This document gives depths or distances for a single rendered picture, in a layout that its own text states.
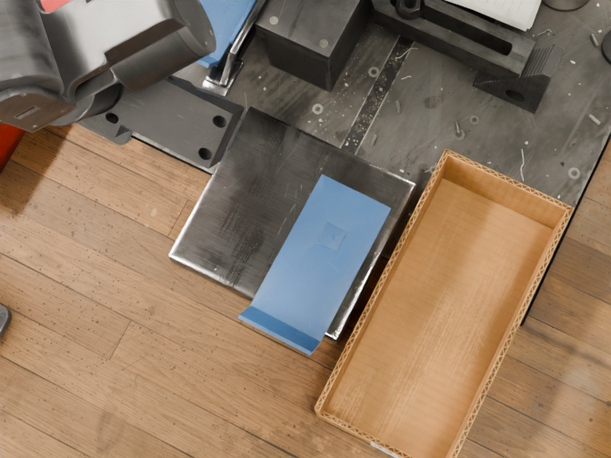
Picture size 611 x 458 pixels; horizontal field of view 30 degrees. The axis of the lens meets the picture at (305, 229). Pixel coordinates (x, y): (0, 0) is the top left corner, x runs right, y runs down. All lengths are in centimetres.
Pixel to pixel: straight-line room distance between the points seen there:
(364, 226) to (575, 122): 23
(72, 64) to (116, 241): 36
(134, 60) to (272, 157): 33
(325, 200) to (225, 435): 23
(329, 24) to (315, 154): 12
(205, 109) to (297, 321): 28
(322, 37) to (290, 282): 22
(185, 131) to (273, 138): 27
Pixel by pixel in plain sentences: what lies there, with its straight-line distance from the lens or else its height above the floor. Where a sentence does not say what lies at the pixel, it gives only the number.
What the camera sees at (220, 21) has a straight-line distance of 102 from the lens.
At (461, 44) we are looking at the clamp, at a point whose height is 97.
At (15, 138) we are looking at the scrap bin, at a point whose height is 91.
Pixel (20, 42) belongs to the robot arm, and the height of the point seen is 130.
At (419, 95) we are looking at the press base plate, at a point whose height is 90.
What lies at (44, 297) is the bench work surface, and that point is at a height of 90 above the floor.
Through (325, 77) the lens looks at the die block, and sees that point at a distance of 105.
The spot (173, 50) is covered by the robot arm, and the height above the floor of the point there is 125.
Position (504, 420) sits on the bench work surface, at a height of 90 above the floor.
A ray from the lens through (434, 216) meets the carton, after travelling 104.
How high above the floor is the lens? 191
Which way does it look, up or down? 75 degrees down
